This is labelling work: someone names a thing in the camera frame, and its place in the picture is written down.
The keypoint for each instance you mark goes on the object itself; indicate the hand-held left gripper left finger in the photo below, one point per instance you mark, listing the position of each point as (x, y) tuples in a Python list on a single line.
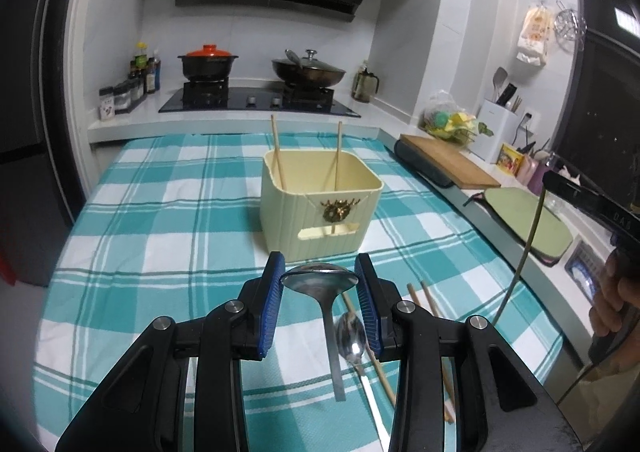
[(270, 307)]

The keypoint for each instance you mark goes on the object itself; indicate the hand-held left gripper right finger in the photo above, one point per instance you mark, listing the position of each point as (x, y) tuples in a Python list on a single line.
[(367, 307)]

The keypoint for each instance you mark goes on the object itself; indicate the small steel spoon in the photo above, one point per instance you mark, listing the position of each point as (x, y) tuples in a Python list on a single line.
[(350, 339)]

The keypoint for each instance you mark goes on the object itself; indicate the steel ladle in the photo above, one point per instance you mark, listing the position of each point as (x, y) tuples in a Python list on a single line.
[(320, 279)]

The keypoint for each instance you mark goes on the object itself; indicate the cream utensil box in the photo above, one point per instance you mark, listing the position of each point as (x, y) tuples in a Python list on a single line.
[(310, 217)]

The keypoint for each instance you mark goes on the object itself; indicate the person's right hand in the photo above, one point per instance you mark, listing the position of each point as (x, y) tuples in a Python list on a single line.
[(607, 292)]

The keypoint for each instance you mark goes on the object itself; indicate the digital kitchen scale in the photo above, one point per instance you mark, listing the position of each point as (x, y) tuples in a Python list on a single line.
[(582, 272)]

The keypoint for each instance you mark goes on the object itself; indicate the pink cup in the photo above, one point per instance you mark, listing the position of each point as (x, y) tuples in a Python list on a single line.
[(526, 171)]

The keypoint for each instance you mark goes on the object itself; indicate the green cutting mat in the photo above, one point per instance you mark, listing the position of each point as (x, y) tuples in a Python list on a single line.
[(520, 222)]

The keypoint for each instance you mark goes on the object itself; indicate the yellow packet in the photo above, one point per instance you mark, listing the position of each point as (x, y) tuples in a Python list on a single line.
[(510, 160)]

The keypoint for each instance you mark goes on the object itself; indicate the dark window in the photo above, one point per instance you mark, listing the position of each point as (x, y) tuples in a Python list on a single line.
[(610, 107)]

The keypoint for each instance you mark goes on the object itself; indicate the white utensil holder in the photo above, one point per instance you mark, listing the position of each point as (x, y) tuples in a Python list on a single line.
[(492, 132)]

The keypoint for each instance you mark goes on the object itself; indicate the teal checkered tablecloth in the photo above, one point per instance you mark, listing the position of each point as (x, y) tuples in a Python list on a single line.
[(150, 232)]

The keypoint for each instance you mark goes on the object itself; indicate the wooden cutting board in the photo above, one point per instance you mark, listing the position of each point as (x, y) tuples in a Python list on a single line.
[(445, 160)]

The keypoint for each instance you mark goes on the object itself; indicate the grey spatula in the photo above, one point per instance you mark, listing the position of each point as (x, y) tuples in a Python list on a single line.
[(500, 80)]

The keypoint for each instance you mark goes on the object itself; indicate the plastic bag with sponges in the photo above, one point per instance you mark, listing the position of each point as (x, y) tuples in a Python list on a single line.
[(445, 120)]

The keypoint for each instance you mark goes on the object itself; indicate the hanging plastic bag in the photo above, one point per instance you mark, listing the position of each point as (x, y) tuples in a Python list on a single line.
[(535, 35)]

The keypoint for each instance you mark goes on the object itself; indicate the black gas cooktop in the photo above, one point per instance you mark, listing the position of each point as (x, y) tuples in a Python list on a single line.
[(240, 100)]

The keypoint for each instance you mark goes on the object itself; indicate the black wok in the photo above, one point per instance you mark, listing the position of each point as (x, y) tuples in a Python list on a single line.
[(307, 77)]

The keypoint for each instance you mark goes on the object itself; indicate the glass wok lid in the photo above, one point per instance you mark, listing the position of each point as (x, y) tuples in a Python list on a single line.
[(312, 61)]

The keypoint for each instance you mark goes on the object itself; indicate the black clay pot red lid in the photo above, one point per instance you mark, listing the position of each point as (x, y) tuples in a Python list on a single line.
[(207, 65)]

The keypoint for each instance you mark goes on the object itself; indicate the spice jar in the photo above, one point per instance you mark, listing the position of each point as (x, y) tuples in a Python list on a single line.
[(136, 95), (106, 105), (121, 100)]

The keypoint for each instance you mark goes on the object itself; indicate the dark sauce bottle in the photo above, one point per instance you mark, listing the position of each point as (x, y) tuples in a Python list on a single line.
[(153, 77)]

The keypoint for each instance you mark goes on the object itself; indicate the small dark bottle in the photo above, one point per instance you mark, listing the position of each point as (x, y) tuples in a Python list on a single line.
[(135, 72)]

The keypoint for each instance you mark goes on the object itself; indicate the sauce bottle yellow cap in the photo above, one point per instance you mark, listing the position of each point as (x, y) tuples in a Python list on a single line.
[(142, 60)]

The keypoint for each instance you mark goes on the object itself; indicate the dark refrigerator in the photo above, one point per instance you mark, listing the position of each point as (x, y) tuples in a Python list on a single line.
[(30, 132)]

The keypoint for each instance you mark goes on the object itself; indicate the white wall socket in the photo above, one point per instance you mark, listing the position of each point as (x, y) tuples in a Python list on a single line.
[(530, 118)]

